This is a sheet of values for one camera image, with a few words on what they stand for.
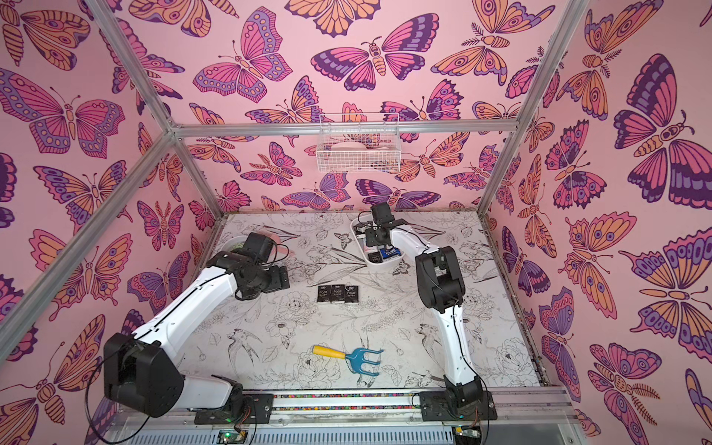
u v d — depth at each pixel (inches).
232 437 28.0
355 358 32.5
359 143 37.3
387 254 40.6
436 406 28.8
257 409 31.3
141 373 15.8
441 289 24.2
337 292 37.1
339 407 29.4
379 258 40.6
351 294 37.0
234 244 38.3
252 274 23.7
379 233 31.5
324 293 37.2
